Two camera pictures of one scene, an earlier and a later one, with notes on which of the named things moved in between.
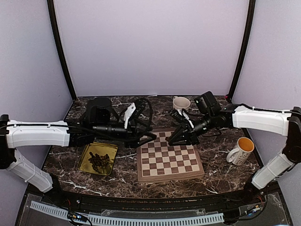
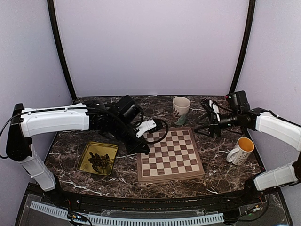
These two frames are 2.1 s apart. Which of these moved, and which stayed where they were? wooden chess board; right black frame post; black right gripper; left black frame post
Moved: black right gripper
Stayed: right black frame post; wooden chess board; left black frame post
